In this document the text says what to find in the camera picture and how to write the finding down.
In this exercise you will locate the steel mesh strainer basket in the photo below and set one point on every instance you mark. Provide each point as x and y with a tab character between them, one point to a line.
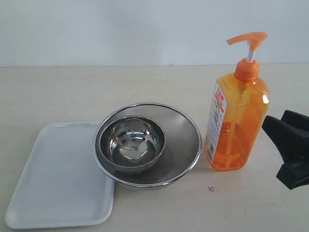
182	150

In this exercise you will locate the orange pump soap bottle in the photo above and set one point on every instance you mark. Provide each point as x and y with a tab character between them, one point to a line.
239	105

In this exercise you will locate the small stainless steel bowl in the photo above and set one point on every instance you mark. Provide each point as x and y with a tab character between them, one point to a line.
131	144

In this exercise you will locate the white rectangular plastic tray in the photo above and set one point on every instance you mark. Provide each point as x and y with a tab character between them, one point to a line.
61	184

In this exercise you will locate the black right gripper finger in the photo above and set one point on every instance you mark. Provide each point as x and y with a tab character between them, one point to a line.
294	174
290	135

